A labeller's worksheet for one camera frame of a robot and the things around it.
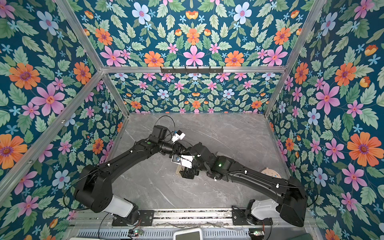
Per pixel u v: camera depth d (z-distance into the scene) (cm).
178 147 72
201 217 75
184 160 60
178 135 77
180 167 72
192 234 66
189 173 62
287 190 42
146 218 74
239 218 73
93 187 43
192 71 93
